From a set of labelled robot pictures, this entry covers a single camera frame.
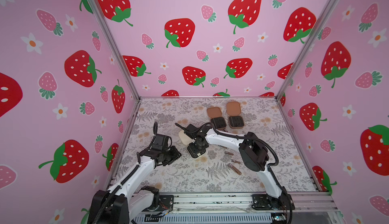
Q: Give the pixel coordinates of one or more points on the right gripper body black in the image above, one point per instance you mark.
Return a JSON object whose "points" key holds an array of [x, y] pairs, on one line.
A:
{"points": [[196, 150]]}

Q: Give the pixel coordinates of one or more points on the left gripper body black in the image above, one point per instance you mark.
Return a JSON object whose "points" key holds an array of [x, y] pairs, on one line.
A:
{"points": [[169, 155]]}

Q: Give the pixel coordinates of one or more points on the cream nail clipper case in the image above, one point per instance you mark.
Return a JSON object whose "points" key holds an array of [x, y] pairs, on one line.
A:
{"points": [[195, 145]]}

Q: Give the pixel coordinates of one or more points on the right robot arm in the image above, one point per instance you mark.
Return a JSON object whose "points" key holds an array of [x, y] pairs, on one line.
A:
{"points": [[256, 155]]}

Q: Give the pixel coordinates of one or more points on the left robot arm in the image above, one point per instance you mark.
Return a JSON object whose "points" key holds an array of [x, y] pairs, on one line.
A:
{"points": [[120, 203]]}

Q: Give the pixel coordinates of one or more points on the light brown nail clipper case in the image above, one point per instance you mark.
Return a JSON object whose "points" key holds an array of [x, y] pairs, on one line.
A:
{"points": [[216, 118]]}

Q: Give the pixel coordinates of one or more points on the brown small clipper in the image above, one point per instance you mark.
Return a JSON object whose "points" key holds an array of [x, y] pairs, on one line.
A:
{"points": [[229, 153]]}

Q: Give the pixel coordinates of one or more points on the dark brown nail clipper case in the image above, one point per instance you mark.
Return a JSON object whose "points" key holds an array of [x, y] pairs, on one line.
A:
{"points": [[234, 112]]}

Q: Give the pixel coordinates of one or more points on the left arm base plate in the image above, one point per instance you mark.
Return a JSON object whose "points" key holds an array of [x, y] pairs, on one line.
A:
{"points": [[165, 202]]}

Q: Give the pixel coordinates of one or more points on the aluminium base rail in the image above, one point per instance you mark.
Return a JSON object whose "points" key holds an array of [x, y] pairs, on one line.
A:
{"points": [[241, 202]]}

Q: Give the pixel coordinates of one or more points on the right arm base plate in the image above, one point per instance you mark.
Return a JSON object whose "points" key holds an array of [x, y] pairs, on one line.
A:
{"points": [[266, 202]]}

